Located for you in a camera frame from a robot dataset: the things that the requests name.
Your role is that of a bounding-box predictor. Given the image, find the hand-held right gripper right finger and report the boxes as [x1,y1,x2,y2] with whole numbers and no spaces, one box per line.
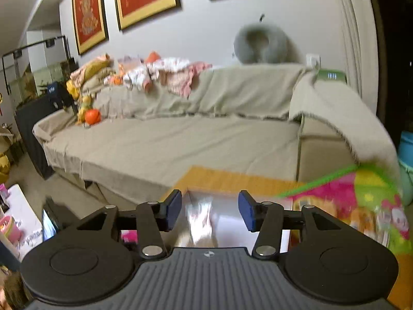
[238,191,349,260]

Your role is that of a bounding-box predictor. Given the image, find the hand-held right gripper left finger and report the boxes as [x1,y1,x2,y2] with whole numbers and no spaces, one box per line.
[76,190,183,260]

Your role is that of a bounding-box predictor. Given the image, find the clear plastic snack packet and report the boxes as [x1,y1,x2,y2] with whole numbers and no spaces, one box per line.
[185,200,214,249]

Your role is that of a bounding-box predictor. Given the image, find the beige sofa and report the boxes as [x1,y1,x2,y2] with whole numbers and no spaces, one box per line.
[32,61,401,205]

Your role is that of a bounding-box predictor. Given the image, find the beige fringed sofa throw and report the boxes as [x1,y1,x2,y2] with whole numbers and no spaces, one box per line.
[93,63,401,181]

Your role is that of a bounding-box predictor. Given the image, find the orange ball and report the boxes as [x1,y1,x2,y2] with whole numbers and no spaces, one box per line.
[84,108,101,125]

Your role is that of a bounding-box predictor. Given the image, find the colourful play mat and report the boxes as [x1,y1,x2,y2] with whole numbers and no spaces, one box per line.
[277,165,410,310]

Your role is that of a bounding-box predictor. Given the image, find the pink baby garment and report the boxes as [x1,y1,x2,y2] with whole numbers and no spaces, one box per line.
[168,61,213,99]

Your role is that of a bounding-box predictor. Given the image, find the white printed baby garment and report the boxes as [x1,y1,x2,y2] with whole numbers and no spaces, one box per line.
[124,57,191,92]

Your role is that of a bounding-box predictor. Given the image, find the yellow plush toy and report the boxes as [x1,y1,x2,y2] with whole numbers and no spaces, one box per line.
[66,81,94,125]

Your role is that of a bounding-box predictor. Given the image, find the white low table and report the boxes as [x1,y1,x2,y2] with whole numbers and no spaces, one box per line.
[0,184,49,262]

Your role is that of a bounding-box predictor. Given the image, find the grey neck pillow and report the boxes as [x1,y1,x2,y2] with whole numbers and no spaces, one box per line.
[234,22,291,65]

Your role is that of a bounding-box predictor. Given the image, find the green digital clock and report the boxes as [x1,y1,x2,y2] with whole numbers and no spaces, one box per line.
[318,69,347,83]

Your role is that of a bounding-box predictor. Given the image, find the black cabinet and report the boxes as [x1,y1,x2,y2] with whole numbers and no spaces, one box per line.
[14,95,78,180]

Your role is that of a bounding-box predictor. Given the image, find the pink cup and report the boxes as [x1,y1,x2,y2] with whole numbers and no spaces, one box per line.
[0,216,23,244]

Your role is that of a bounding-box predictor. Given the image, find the dark blue bag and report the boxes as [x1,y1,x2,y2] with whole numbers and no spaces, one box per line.
[47,82,73,109]

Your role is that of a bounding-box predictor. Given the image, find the blue bin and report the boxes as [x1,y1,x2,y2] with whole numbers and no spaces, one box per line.
[397,131,413,205]

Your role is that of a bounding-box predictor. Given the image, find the glass fish tank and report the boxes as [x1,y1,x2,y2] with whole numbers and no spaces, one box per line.
[2,35,80,104]

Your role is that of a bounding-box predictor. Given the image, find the pale curtain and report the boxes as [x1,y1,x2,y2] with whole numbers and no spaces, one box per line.
[336,0,378,117]

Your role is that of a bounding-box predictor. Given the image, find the framed red figure embroidery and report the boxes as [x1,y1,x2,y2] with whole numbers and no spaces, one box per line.
[72,0,109,55]

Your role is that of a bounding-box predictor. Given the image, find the white wall socket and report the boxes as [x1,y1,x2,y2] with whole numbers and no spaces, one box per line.
[305,53,321,70]

